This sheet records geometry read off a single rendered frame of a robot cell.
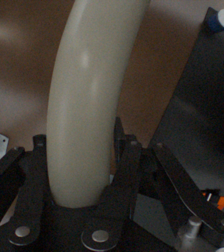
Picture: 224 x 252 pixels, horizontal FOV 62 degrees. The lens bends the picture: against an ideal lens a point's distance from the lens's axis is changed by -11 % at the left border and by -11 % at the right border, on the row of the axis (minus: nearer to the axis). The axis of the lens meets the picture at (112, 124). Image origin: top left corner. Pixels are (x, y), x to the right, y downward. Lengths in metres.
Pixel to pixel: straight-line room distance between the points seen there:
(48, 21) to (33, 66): 0.25
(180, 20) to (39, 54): 0.75
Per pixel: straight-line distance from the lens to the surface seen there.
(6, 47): 1.22
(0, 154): 1.33
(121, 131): 0.17
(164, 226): 1.07
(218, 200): 1.35
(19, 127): 1.21
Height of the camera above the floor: 1.03
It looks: 76 degrees down
